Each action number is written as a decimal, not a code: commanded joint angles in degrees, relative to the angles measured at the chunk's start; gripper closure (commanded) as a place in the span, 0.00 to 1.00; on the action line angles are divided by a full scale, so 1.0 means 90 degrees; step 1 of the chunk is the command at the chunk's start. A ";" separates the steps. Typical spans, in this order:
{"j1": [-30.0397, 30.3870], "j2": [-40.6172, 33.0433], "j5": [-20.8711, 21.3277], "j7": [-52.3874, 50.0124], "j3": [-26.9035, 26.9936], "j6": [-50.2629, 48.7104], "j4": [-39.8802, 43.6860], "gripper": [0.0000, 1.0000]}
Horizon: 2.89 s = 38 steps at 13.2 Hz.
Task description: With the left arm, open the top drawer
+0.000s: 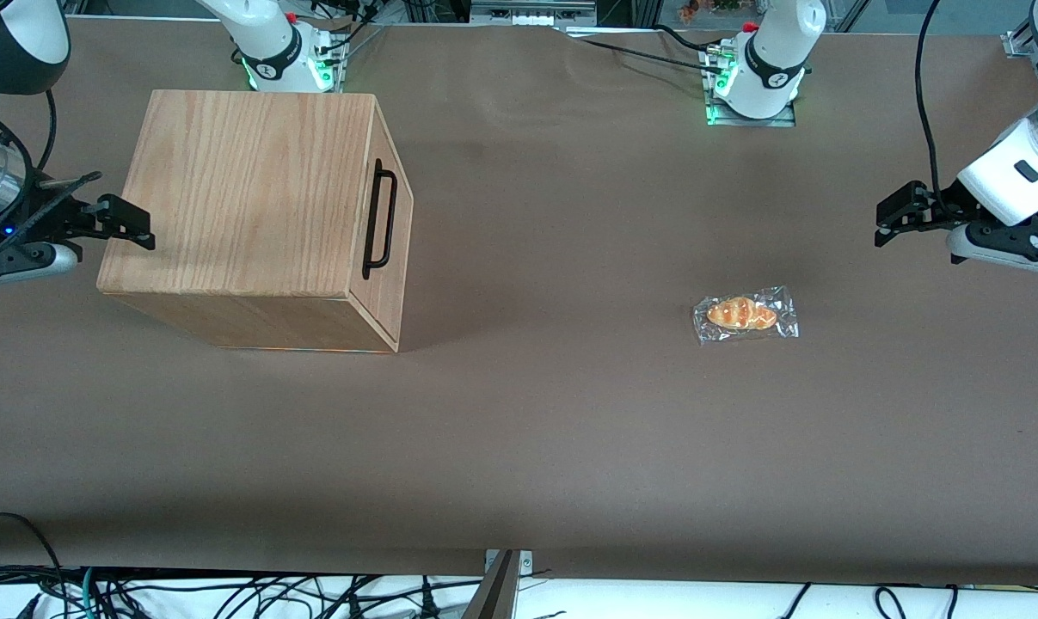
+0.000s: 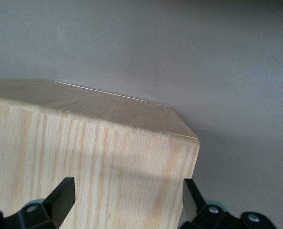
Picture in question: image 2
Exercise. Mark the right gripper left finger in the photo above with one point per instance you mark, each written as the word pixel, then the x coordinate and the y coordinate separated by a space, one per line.
pixel 60 202

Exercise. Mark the light wooden drawer cabinet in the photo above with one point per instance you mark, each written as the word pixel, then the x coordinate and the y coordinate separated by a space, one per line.
pixel 96 167

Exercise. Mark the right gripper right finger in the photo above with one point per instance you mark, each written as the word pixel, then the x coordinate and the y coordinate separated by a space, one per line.
pixel 194 205

